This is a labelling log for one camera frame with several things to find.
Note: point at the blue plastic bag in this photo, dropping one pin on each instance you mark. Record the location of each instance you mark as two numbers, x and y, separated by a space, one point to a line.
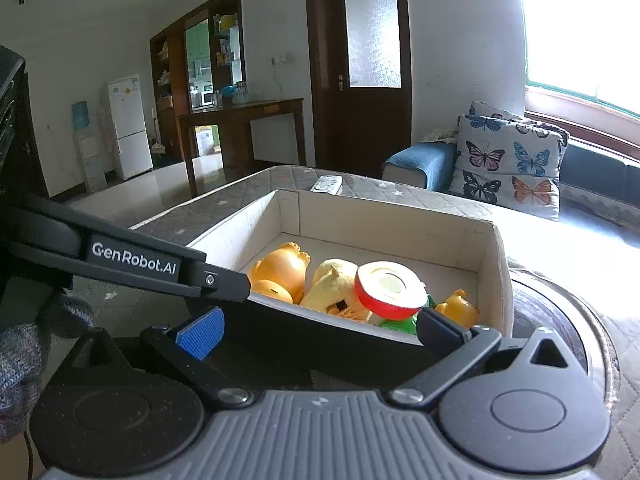
227 92

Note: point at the window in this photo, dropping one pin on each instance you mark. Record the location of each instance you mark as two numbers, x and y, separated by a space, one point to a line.
580 25

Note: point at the small orange plastic toy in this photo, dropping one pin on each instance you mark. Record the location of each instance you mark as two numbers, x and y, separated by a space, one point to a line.
460 310

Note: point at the grey quilted mattress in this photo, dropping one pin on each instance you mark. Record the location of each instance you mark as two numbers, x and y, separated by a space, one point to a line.
225 205

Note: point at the large orange plastic toy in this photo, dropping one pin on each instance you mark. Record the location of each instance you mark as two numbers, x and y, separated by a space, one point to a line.
280 272

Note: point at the white cardboard box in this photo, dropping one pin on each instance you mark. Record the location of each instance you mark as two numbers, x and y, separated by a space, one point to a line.
400 230

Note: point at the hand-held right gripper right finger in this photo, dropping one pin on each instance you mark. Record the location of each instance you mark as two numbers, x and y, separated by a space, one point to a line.
435 325

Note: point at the blue sofa armrest cover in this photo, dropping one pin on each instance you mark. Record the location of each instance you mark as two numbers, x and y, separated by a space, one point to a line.
420 165

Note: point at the round dark glass table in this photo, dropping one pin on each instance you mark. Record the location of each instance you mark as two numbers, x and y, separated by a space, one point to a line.
550 305

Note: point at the water dispenser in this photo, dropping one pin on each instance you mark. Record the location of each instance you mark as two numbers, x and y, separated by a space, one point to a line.
89 155

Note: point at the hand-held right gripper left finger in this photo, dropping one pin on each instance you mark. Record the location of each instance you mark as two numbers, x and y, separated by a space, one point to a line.
200 332

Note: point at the storage box under table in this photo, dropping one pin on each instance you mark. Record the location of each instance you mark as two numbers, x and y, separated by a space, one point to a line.
205 142

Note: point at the wall socket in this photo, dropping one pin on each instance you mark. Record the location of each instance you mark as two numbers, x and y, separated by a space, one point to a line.
281 58

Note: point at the white microwave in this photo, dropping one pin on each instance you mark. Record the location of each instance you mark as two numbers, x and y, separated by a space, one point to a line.
202 99

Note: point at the dark sofa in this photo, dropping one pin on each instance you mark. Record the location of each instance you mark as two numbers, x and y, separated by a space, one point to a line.
600 175

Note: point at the white remote control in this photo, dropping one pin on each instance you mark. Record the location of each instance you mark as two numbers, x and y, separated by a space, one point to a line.
326 184

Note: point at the broom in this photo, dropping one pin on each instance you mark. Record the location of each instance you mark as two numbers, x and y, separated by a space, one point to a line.
159 147

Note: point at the wooden shelf cabinet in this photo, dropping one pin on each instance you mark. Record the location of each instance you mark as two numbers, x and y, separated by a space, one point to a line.
167 70

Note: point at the yellow plush toy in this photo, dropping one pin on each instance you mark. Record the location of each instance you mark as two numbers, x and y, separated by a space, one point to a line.
332 280

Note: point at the wooden console table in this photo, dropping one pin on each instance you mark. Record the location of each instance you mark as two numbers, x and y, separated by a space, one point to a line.
250 109

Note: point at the white refrigerator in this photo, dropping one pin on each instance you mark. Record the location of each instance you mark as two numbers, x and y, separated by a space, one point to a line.
129 130

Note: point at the dark wooden door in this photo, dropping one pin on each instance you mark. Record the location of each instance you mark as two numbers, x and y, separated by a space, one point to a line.
325 125

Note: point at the large butterfly print pillow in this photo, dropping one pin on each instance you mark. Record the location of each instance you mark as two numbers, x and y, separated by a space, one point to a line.
505 165

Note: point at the cream cloth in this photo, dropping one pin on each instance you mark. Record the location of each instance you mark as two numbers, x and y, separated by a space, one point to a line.
440 136

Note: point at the small butterfly print pillow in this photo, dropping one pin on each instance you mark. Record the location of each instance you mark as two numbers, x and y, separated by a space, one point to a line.
487 110

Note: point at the person's left hand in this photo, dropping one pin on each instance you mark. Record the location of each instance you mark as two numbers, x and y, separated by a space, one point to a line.
20 360

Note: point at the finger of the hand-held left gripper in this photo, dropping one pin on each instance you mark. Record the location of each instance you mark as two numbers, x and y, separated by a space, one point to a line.
225 285

